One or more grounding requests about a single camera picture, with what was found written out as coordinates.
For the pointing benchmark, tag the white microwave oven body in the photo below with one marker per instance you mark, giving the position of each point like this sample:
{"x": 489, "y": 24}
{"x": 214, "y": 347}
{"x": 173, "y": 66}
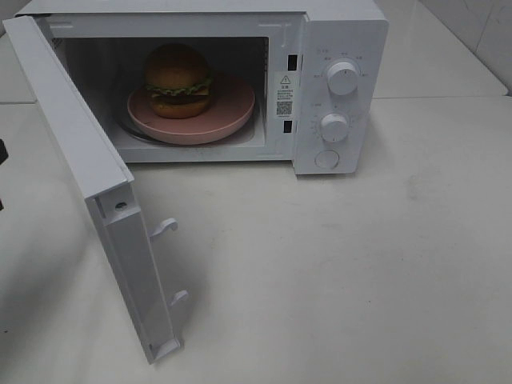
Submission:
{"x": 103, "y": 46}

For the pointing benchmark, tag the white microwave knob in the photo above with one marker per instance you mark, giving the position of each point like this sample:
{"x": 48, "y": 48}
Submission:
{"x": 342, "y": 77}
{"x": 334, "y": 127}

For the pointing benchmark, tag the burger with lettuce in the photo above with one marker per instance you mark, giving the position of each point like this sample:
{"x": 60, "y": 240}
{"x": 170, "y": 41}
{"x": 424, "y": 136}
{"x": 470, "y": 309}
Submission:
{"x": 177, "y": 81}

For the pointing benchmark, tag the lower white microwave knob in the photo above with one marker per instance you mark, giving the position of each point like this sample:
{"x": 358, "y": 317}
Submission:
{"x": 334, "y": 127}

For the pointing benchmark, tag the upper white microwave knob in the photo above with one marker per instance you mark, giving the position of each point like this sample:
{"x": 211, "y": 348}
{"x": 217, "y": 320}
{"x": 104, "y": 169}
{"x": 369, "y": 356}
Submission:
{"x": 342, "y": 77}

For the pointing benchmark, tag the pink round plate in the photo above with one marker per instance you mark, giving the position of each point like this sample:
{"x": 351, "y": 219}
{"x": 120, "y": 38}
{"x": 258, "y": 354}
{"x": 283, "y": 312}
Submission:
{"x": 232, "y": 106}

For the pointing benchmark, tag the white microwave door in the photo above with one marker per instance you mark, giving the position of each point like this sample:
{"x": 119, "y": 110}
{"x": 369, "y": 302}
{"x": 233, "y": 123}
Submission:
{"x": 105, "y": 184}

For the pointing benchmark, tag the round white door button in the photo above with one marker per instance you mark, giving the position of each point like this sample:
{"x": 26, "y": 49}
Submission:
{"x": 327, "y": 159}

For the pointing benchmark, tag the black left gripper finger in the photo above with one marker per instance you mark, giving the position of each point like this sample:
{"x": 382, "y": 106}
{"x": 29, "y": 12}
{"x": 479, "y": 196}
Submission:
{"x": 3, "y": 152}

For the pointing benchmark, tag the glass microwave turntable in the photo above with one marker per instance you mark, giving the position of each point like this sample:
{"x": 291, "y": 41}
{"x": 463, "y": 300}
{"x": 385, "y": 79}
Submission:
{"x": 251, "y": 134}

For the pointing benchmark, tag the white warning label sticker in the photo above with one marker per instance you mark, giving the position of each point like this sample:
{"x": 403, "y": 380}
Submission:
{"x": 285, "y": 85}

